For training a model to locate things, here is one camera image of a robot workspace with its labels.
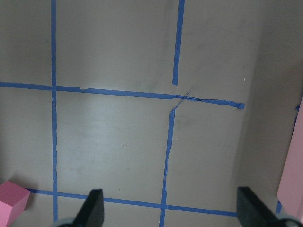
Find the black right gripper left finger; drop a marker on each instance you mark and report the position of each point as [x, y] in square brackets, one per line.
[92, 212]

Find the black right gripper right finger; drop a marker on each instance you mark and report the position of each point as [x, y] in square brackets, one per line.
[252, 212]

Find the pink plastic bin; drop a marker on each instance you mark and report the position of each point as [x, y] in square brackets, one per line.
[290, 191]

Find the pink foam cube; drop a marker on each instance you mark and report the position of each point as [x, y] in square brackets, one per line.
[13, 200]

